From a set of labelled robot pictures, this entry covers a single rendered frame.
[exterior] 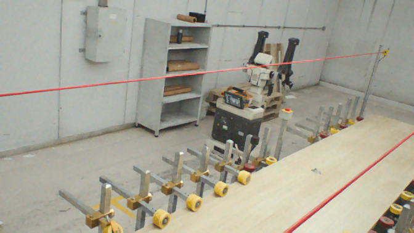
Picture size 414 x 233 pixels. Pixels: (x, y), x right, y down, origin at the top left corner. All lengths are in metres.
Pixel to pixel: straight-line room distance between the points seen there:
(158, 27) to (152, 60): 0.44
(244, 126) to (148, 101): 1.53
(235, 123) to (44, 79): 2.21
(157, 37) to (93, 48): 0.92
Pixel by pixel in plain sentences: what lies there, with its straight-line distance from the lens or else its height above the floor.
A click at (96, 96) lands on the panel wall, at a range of 5.15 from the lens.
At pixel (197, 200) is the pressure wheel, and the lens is 2.17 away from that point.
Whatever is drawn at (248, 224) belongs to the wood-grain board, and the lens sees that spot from 2.20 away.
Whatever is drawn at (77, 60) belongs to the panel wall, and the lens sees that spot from 4.86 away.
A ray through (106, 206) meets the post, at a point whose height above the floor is 1.01.
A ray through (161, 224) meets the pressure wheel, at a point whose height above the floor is 0.94.
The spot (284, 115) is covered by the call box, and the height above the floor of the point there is 1.18.
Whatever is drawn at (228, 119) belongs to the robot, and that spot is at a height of 0.61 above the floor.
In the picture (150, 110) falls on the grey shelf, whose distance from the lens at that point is 5.45.
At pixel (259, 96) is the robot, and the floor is 0.88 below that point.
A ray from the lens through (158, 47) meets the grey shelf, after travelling 5.22.
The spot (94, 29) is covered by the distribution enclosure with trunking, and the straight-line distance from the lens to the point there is 4.70.
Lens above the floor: 2.07
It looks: 19 degrees down
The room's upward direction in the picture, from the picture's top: 9 degrees clockwise
